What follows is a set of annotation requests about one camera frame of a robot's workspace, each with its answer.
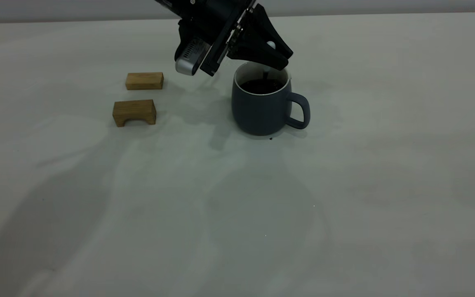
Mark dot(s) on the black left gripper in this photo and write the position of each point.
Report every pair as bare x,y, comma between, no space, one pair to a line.
217,20

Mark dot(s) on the dark grey ceramic cup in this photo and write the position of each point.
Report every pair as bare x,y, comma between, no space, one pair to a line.
260,113

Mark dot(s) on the flat rectangular wooden block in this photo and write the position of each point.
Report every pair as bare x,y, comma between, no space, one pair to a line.
144,81

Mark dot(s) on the arched wooden block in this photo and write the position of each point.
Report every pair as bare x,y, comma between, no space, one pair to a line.
134,109

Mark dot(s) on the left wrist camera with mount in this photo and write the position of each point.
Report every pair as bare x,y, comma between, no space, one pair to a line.
190,57

